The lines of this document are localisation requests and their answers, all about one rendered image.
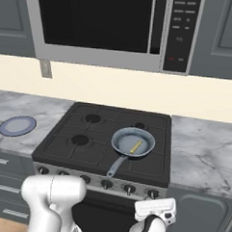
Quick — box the blue round plate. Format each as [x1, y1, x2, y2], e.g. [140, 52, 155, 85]
[0, 114, 38, 139]

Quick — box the grey lower cupboard door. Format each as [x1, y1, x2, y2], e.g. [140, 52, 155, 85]
[163, 186, 232, 232]

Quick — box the blue frying pan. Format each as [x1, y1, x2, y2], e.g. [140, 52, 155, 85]
[106, 125, 157, 181]

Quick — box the black gas stove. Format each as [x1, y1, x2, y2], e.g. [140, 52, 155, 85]
[27, 99, 174, 232]

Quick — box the grey upper cupboard door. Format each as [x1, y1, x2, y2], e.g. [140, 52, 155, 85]
[0, 0, 40, 59]
[189, 0, 232, 82]

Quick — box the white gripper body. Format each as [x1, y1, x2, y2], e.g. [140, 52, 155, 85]
[134, 195, 178, 224]

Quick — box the grey wall outlet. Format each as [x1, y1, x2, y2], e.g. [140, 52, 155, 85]
[38, 59, 54, 80]

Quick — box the silver cupboard door handle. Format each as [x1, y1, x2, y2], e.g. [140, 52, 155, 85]
[224, 211, 232, 232]

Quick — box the silver black microwave oven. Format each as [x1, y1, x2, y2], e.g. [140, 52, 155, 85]
[19, 0, 207, 77]

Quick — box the yellow butter stick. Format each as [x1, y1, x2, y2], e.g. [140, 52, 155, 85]
[129, 140, 143, 155]

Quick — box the grey cupboard door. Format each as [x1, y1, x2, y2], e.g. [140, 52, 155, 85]
[163, 186, 232, 232]
[189, 0, 232, 82]
[0, 0, 40, 59]

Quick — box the black oven door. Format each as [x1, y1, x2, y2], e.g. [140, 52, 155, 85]
[69, 188, 150, 232]

